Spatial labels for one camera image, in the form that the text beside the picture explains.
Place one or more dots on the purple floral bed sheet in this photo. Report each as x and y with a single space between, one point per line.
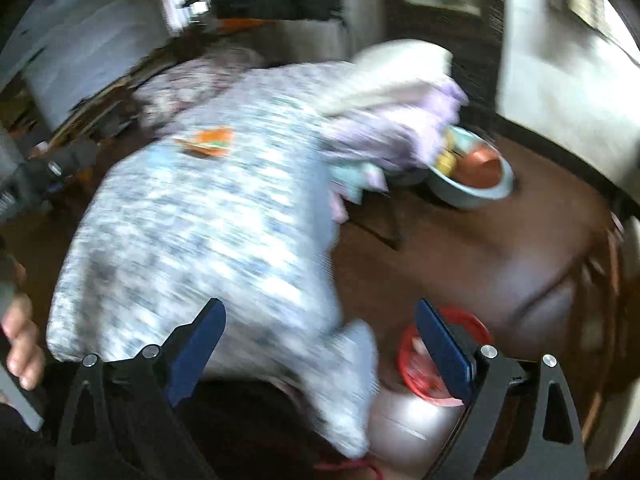
292 90

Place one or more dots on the copper colored pan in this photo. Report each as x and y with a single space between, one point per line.
480 168

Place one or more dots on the wooden chair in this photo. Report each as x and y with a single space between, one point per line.
592 340

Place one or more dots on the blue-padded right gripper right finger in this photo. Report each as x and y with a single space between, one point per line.
455 366

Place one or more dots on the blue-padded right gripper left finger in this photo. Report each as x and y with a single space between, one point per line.
188 349

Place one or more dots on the purple floral folded blanket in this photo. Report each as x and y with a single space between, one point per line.
396 137

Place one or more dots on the pink floral rolled comforter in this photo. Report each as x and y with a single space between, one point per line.
191 83

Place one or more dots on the bare human hand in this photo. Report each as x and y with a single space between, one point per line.
25 359

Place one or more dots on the white quilted pillow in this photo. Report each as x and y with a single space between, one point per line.
395 72

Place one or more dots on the blue floral quilt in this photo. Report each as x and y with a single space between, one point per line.
168 231

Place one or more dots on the red trash bin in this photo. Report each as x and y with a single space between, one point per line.
416 366

